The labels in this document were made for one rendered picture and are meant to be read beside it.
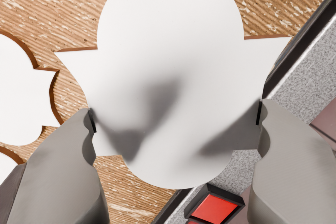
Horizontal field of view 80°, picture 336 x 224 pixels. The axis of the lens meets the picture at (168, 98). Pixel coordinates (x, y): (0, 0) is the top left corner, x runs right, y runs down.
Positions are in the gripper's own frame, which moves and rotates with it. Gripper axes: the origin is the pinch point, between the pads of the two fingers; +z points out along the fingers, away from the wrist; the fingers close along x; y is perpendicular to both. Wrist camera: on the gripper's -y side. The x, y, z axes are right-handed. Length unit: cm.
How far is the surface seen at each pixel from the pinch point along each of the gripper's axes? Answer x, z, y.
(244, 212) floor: 53, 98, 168
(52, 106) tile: -14.9, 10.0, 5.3
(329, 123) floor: 103, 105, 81
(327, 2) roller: 17.4, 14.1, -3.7
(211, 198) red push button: 4.9, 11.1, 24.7
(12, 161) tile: -22.4, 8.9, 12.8
